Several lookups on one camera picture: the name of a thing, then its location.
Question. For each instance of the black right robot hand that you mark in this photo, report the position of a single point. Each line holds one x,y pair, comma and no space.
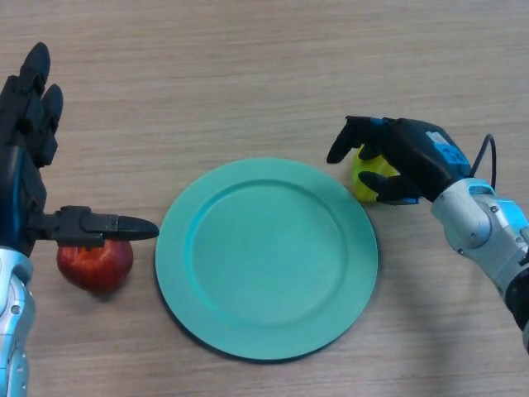
417,153

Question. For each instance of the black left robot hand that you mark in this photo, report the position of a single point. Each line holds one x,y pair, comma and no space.
16,186

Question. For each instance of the yellow green starfruit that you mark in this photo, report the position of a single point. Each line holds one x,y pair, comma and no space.
378,166

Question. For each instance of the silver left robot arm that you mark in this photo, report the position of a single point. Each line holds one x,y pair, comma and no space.
12,314

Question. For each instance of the teal green round plate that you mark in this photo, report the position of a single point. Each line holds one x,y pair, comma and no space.
264,264

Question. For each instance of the red apple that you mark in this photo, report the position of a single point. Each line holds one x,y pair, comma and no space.
95,269

